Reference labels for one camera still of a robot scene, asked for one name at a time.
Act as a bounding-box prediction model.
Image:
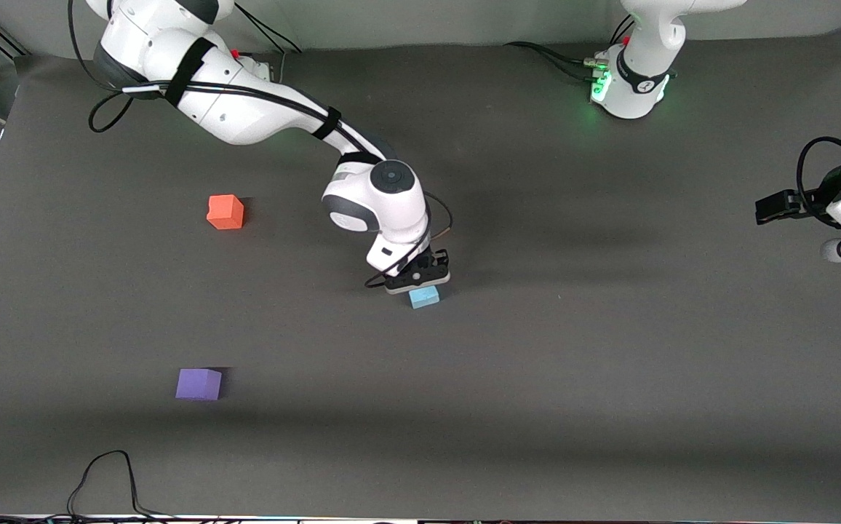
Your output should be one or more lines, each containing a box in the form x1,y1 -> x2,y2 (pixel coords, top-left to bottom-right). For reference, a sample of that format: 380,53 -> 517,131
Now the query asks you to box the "orange foam block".
207,194 -> 244,231

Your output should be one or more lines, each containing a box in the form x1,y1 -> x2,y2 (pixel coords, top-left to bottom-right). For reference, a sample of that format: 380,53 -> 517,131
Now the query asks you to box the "purple foam block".
175,368 -> 223,402

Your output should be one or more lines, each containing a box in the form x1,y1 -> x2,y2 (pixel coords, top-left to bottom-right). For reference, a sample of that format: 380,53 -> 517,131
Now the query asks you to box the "black left base cable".
504,15 -> 636,82

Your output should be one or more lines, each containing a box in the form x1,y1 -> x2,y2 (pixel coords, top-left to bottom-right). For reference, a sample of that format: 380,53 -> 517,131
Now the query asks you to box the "black base cable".
235,4 -> 303,81
504,15 -> 636,82

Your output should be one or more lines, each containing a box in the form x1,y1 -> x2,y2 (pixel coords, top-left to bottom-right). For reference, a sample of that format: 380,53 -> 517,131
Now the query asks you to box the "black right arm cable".
68,0 -> 454,290

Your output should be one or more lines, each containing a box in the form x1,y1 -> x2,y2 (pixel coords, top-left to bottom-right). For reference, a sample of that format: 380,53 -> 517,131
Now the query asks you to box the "black right base cable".
235,4 -> 303,81

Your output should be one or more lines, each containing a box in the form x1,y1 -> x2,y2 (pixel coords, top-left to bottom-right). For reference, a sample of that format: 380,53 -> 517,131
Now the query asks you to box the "black looped table cable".
68,450 -> 174,521

